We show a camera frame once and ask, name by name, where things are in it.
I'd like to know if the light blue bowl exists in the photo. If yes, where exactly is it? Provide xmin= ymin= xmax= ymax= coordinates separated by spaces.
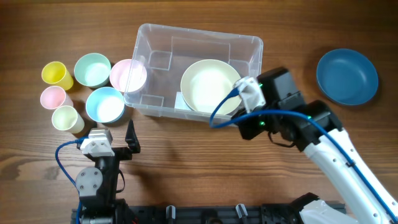
xmin=85 ymin=86 xmax=125 ymax=123

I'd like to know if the cream plate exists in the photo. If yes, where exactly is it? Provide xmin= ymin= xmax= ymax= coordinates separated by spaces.
xmin=180 ymin=59 xmax=241 ymax=113

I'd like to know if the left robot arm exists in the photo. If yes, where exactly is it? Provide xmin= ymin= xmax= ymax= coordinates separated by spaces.
xmin=73 ymin=120 xmax=141 ymax=224

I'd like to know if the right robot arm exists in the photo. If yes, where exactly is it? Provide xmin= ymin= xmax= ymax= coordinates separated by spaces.
xmin=231 ymin=67 xmax=397 ymax=223

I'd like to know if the pink bowl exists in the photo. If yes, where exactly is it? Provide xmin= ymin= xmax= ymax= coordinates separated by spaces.
xmin=109 ymin=59 xmax=147 ymax=93

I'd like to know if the cream cup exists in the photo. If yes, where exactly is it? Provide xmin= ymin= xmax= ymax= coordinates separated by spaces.
xmin=52 ymin=105 xmax=85 ymax=134

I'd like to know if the mint green bowl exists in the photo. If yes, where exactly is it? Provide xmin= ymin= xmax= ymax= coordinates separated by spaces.
xmin=74 ymin=53 xmax=111 ymax=88

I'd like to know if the clear plastic storage bin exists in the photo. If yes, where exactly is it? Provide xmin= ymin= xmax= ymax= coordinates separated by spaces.
xmin=124 ymin=24 xmax=264 ymax=122

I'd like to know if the pink cup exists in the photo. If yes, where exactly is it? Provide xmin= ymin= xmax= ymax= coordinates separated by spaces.
xmin=40 ymin=86 xmax=73 ymax=110

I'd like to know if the yellow cup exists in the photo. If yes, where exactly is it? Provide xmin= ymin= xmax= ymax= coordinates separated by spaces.
xmin=41 ymin=62 xmax=73 ymax=90

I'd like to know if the left blue cable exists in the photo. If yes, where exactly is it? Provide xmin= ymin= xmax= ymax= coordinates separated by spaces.
xmin=55 ymin=138 xmax=88 ymax=224

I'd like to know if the blue cable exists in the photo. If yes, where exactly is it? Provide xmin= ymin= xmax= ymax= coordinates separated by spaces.
xmin=209 ymin=86 xmax=398 ymax=223
xmin=55 ymin=138 xmax=88 ymax=224

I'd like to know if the right blue cable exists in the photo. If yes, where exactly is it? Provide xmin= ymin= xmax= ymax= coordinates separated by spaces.
xmin=209 ymin=86 xmax=398 ymax=223

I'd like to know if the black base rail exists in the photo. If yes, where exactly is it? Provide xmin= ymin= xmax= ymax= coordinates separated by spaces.
xmin=70 ymin=203 xmax=348 ymax=224

